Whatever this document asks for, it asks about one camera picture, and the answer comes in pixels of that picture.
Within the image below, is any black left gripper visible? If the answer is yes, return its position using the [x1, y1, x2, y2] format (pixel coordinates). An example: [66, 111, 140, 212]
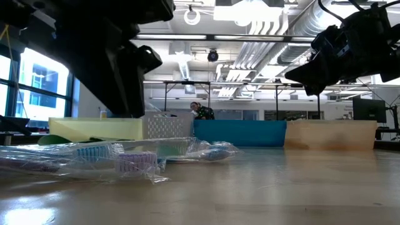
[56, 0, 174, 118]

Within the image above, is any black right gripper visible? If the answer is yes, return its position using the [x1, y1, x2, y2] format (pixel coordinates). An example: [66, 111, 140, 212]
[284, 4, 400, 96]

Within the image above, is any purple toothbrush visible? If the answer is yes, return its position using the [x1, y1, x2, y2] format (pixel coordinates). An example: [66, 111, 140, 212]
[0, 152, 171, 184]

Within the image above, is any yellow plastic tray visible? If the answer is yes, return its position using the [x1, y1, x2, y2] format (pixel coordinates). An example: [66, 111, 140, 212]
[48, 117, 144, 141]

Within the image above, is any white perforated plastic basket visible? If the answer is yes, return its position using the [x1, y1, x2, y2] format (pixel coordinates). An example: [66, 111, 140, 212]
[142, 111, 195, 140]

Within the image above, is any orange plastic tray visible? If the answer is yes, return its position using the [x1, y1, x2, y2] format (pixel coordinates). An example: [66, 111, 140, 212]
[283, 120, 378, 151]

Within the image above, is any black monitor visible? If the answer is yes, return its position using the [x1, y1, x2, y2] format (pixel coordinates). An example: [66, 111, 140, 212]
[352, 97, 388, 124]

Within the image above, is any long ceiling light bar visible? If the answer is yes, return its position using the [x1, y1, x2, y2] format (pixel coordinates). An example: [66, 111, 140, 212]
[136, 33, 316, 43]

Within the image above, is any person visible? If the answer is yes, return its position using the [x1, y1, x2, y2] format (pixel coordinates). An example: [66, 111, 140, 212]
[189, 101, 216, 121]

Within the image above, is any blue plastic tray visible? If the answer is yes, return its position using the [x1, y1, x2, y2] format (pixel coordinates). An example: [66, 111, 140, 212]
[192, 119, 288, 148]

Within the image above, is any black monitor stand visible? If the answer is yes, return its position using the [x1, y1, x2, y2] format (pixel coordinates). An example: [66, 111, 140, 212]
[376, 104, 400, 141]

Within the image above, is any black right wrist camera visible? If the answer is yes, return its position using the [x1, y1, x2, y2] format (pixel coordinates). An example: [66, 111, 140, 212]
[312, 25, 353, 63]

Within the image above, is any black station frame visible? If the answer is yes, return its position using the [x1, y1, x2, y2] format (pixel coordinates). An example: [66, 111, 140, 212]
[163, 80, 211, 120]
[274, 82, 321, 121]

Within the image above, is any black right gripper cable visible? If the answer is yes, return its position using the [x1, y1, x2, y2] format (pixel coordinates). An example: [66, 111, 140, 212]
[317, 0, 346, 24]

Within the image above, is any large window dark frame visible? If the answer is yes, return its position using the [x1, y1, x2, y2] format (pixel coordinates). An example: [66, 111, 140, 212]
[0, 46, 75, 121]

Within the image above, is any white coiled cable loop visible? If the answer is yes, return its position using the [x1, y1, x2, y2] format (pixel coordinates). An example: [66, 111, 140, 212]
[183, 8, 202, 26]

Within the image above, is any black aluminium table frame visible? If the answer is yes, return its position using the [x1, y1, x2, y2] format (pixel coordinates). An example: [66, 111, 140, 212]
[373, 139, 400, 151]
[0, 114, 32, 146]

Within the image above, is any yellow cable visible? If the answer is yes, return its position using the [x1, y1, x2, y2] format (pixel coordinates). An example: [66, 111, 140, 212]
[0, 24, 11, 43]

